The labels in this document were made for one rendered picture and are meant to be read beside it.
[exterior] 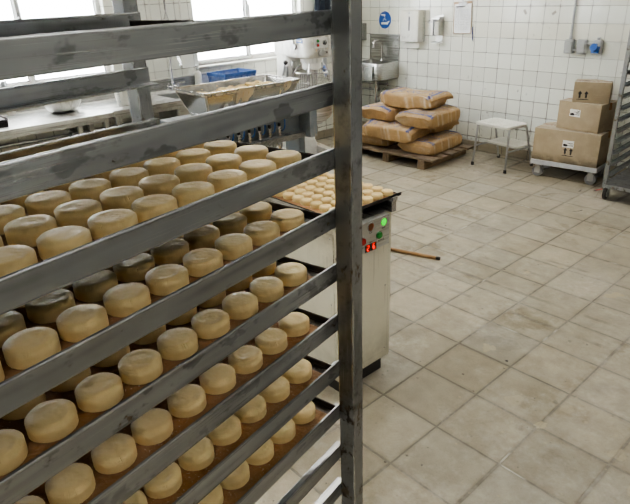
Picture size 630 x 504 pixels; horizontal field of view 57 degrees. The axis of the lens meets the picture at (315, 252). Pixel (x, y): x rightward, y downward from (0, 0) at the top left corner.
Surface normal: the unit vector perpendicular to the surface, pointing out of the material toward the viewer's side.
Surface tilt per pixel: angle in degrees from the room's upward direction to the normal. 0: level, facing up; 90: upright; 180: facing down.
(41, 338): 0
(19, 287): 90
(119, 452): 0
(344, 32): 90
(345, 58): 90
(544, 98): 90
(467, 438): 0
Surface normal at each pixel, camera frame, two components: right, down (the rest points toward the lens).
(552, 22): -0.73, 0.30
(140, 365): -0.04, -0.91
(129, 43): 0.80, 0.22
